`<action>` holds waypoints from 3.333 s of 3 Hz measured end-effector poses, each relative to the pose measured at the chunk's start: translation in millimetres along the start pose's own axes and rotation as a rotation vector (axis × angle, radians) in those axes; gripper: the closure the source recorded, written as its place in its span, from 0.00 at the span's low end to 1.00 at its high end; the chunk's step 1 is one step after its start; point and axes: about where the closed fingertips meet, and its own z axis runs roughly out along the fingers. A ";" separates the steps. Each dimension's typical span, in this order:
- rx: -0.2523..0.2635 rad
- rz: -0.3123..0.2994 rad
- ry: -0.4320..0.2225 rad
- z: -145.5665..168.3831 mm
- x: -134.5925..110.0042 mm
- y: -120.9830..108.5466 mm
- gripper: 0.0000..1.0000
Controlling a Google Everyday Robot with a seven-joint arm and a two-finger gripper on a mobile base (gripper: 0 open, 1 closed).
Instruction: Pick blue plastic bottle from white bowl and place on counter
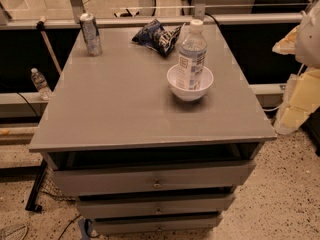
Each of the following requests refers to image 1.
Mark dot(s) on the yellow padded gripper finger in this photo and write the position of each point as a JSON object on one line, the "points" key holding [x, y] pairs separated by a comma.
{"points": [[287, 45], [300, 100]]}

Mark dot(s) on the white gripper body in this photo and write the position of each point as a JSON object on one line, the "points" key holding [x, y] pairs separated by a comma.
{"points": [[309, 39]]}

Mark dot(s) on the blue labelled plastic bottle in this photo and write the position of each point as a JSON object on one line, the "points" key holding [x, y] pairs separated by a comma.
{"points": [[192, 49]]}

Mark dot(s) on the white bowl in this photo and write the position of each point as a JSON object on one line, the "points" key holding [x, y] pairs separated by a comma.
{"points": [[189, 86]]}

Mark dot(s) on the small clear water bottle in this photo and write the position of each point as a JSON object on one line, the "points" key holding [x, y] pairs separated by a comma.
{"points": [[41, 84]]}

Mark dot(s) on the blue chip bag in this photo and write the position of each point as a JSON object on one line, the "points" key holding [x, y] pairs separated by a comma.
{"points": [[155, 37]]}

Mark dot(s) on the grey drawer cabinet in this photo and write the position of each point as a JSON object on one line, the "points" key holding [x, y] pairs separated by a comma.
{"points": [[116, 110]]}

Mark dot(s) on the top grey drawer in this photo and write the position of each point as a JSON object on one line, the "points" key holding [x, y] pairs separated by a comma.
{"points": [[154, 178]]}

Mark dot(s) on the grey drawer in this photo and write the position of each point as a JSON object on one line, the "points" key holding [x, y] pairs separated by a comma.
{"points": [[172, 205], [154, 178], [155, 224]]}

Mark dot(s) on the silver drink can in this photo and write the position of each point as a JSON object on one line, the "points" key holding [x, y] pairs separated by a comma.
{"points": [[90, 34]]}

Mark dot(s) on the bottom grey drawer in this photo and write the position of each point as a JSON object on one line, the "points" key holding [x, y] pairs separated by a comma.
{"points": [[155, 224]]}

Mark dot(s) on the middle grey drawer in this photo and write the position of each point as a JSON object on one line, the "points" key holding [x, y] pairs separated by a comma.
{"points": [[172, 205]]}

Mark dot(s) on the black metal stand leg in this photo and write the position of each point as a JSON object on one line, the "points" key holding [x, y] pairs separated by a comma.
{"points": [[32, 205]]}

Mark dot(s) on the wooden handled tool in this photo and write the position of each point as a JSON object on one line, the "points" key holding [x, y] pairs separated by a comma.
{"points": [[41, 27]]}

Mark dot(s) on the wire mesh strainer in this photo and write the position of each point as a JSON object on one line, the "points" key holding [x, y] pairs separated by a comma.
{"points": [[14, 232]]}

